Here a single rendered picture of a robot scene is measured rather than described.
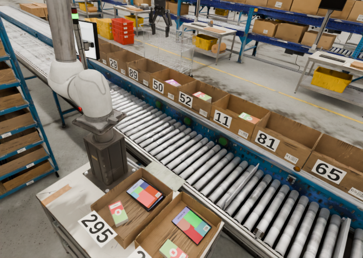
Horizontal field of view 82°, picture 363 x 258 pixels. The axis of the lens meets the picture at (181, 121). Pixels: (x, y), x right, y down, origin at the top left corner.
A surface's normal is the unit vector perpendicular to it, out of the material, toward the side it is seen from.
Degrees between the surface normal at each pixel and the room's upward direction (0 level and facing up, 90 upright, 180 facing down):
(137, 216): 1
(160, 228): 1
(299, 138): 89
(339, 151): 89
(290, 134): 89
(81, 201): 0
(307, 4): 90
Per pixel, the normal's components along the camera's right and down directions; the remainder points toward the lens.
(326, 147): -0.66, 0.39
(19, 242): 0.07, -0.81
